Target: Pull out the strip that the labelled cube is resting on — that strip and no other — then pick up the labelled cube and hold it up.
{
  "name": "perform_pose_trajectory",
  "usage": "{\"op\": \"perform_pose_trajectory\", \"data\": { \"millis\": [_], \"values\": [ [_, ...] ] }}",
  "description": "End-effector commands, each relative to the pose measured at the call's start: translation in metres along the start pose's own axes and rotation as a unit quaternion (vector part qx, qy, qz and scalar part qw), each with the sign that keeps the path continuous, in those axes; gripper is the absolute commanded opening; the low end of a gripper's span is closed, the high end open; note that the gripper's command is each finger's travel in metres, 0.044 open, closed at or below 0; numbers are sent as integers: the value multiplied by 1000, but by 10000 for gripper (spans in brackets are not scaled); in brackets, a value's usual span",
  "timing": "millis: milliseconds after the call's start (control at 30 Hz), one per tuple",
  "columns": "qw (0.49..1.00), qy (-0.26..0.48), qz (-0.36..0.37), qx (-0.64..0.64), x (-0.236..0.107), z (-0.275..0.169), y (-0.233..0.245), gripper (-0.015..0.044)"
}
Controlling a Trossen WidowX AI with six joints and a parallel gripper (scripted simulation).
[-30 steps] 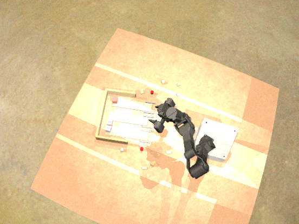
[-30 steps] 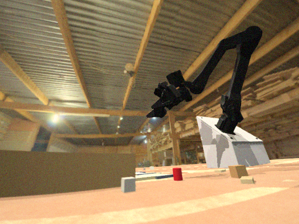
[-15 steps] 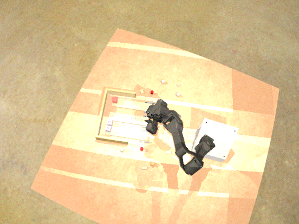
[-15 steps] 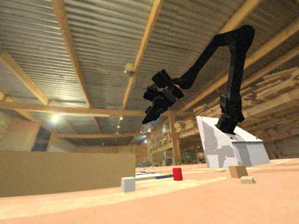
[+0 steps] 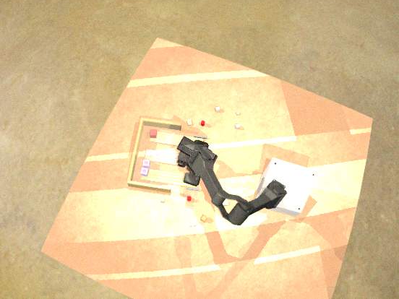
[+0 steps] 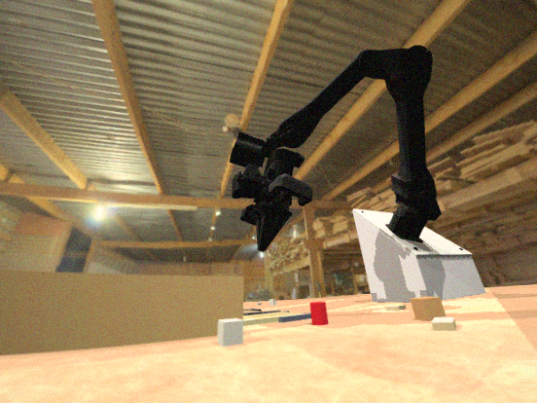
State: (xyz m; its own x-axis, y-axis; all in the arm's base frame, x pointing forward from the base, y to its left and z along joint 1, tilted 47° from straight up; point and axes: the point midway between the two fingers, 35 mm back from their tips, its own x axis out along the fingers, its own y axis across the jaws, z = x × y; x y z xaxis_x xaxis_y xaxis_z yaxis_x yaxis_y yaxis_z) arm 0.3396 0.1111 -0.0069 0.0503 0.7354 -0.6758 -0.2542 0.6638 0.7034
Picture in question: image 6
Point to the pale yellow strip with green lines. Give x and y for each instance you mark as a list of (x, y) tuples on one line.
[(265, 318)]

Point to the brown wall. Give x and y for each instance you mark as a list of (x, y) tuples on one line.
[(51, 303)]

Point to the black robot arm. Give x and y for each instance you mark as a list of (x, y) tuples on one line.
[(407, 73)]

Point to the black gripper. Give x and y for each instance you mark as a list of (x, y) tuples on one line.
[(271, 211)]

